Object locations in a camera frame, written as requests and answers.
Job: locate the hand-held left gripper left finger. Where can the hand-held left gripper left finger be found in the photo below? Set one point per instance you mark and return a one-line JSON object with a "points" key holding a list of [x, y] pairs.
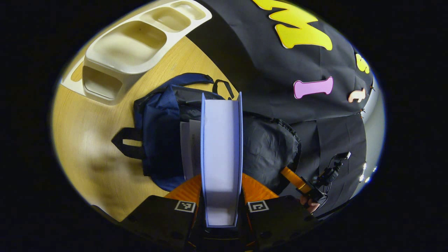
{"points": [[157, 217]]}

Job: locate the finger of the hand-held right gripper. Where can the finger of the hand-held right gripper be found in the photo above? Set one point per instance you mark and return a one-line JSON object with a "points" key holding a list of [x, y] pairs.
{"points": [[294, 178]]}

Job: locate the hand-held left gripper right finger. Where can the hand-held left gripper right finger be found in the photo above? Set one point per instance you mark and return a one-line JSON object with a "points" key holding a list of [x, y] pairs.
{"points": [[280, 220]]}

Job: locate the white plastic bookshelf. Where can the white plastic bookshelf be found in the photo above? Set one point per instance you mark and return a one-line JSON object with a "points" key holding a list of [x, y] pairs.
{"points": [[129, 45]]}

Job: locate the black backdrop cloth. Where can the black backdrop cloth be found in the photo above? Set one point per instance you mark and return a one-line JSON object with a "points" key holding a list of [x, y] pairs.
{"points": [[280, 70]]}

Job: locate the blue schoolbag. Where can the blue schoolbag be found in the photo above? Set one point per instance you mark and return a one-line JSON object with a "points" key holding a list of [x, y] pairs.
{"points": [[161, 140]]}

